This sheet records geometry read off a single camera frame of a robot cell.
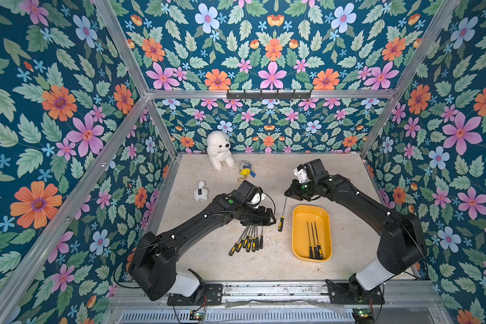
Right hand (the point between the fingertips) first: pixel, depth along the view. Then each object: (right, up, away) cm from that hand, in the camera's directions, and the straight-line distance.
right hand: (284, 192), depth 84 cm
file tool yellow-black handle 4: (+11, -23, 0) cm, 26 cm away
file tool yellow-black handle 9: (-12, -21, +2) cm, 24 cm away
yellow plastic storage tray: (+7, -24, 0) cm, 25 cm away
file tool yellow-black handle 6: (-21, -23, 0) cm, 31 cm away
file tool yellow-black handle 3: (+15, -23, 0) cm, 27 cm away
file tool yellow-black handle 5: (-2, -11, -5) cm, 12 cm away
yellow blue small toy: (-18, +9, +23) cm, 31 cm away
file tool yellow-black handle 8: (-15, -23, 0) cm, 28 cm away
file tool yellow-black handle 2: (+13, -23, 0) cm, 27 cm away
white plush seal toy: (-31, +22, +17) cm, 42 cm away
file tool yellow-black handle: (-10, -21, +2) cm, 23 cm away
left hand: (-6, -11, -7) cm, 14 cm away
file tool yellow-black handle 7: (-16, -20, +2) cm, 26 cm away
